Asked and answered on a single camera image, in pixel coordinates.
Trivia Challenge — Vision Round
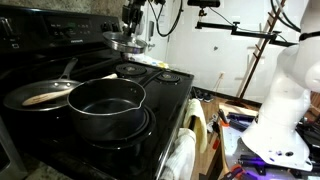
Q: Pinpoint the black electric stove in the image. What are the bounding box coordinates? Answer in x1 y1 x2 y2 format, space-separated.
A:
0 3 195 180

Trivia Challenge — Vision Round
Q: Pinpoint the black frying pan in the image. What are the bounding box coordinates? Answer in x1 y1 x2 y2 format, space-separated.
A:
2 57 83 113

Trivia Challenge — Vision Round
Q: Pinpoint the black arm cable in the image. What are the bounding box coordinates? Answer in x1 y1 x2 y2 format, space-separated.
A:
270 0 302 34

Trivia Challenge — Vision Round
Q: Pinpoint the wooden spatula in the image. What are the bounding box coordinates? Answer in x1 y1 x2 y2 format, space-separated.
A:
21 73 118 107

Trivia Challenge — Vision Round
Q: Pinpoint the small silver pot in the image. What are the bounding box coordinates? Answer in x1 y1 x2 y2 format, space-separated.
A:
102 30 148 54

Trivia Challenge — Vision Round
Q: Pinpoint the black saucepan pot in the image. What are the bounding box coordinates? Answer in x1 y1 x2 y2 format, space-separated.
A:
66 69 164 143

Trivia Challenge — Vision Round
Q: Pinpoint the wooden ladder frame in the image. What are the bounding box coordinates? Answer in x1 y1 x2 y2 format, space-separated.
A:
234 0 288 108

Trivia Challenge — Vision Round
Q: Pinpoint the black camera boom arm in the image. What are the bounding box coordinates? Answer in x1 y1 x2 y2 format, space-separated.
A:
195 20 298 48

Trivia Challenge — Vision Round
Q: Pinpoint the black red clamp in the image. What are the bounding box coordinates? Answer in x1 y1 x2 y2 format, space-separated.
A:
219 163 246 180

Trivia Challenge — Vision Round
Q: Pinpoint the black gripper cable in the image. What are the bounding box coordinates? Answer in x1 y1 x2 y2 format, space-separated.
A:
148 0 184 38

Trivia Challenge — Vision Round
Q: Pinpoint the white hanging towel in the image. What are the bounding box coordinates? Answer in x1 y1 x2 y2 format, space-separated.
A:
159 128 197 180

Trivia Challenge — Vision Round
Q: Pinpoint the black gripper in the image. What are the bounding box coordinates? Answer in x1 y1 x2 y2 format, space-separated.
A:
121 0 147 36

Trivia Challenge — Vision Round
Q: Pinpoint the pair of dark shoes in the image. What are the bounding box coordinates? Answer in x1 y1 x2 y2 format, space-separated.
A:
194 89 214 103

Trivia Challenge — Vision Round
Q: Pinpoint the white plastic bag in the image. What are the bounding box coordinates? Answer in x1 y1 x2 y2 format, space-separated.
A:
128 53 170 70

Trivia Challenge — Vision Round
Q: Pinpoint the pale yellow hanging towel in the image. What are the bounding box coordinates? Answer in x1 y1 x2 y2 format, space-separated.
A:
182 98 208 154

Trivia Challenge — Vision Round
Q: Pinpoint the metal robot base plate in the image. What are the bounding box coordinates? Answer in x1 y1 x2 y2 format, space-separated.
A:
221 124 320 174

